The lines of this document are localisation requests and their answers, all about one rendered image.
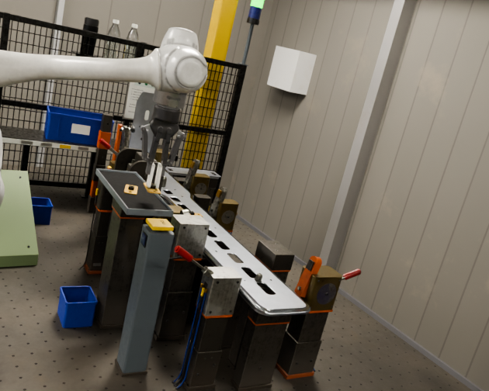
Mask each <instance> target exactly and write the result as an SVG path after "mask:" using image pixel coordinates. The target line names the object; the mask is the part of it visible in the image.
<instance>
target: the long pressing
mask: <svg viewBox="0 0 489 391"><path fill-rule="evenodd" d="M165 176H166V178H167V182H166V186H165V187H161V194H160V196H161V197H162V198H163V200H164V201H165V202H166V203H167V204H168V205H172V206H177V205H183V206H184V207H186V208H187V209H188V210H189V211H191V212H192V211H193V212H194V213H200V214H201V215H202V216H203V218H204V220H205V221H206V222H208V224H209V225H210V227H209V231H210V232H211V233H212V234H214V235H215V236H216V237H209V236H208V235H207V238H206V244H205V248H204V252H203V255H204V257H205V258H206V259H207V260H208V261H209V262H210V263H211V264H212V265H213V267H233V268H234V269H235V270H236V271H237V272H238V274H239V275H240V276H241V277H242V280H241V286H240V289H239V293H238V294H239V295H240V296H241V297H242V298H243V299H244V300H245V301H246V302H247V304H248V305H249V306H250V307H251V308H252V309H253V310H254V311H255V312H257V313H260V314H262V315H265V316H270V317H273V316H285V315H298V314H307V313H309V312H310V306H309V305H308V304H307V303H306V302H305V301H304V300H303V299H301V298H300V297H299V296H298V295H297V294H296V293H295V292H294V291H293V290H292V289H291V288H290V287H289V286H288V285H287V284H285V283H284V282H283V281H282V280H281V279H280V278H279V277H278V276H277V275H275V274H274V273H273V272H272V271H271V270H270V269H269V268H267V267H266V266H265V265H264V264H263V263H262V262H261V261H260V260H259V259H257V258H256V257H255V256H254V255H253V254H252V253H251V252H250V251H249V250H248V249H247V248H246V247H245V246H244V245H243V244H241V243H240V242H239V241H238V240H237V239H236V238H235V237H234V236H233V235H231V234H230V233H229V232H228V231H227V230H226V229H225V228H224V227H222V226H221V225H220V224H219V223H218V222H217V221H216V220H215V219H214V218H213V217H212V216H211V215H210V214H209V213H208V212H207V211H205V210H204V209H203V208H202V207H201V206H200V205H199V204H198V203H196V202H195V201H194V200H193V194H192V193H191V192H189V191H188V190H187V189H186V188H185V187H184V186H183V185H181V184H180V183H179V182H178V181H177V180H176V179H175V178H173V177H172V176H171V175H170V174H169V173H168V172H167V171H165ZM174 189H175V190H174ZM164 191H169V192H170V193H171V194H166V193H165V192H164ZM182 196H183V197H182ZM171 198H177V200H178V201H179V202H175V201H173V200H172V199H171ZM215 241H219V242H222V243H223V244H224V245H225V246H226V247H227V248H228V249H229V250H224V249H221V248H220V247H219V246H218V245H217V244H216V243H215ZM216 251H217V252H216ZM228 254H234V255H235V256H236V257H237V258H238V259H239V260H240V261H242V262H243V263H236V262H234V261H233V260H232V259H231V258H230V257H229V256H228ZM242 268H248V269H250V270H251V271H252V272H253V273H254V274H255V275H257V274H258V273H261V274H262V281H261V282H256V281H255V278H251V277H249V276H248V275H247V274H246V273H245V272H244V271H243V270H242ZM271 280H272V281H271ZM257 284H265V285H266V286H267V287H268V288H269V289H271V290H272V291H273V292H274V293H275V295H269V294H267V293H266V292H265V291H264V290H262V289H261V288H260V287H259V286H258V285H257Z"/></svg>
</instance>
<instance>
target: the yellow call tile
mask: <svg viewBox="0 0 489 391"><path fill-rule="evenodd" d="M146 223H147V224H148V226H149V227H150V228H151V229H152V230H157V231H163V230H169V231H173V230H174V227H173V226H172V225H171V224H170V223H169V222H168V220H167V219H153V218H147V219H146Z"/></svg>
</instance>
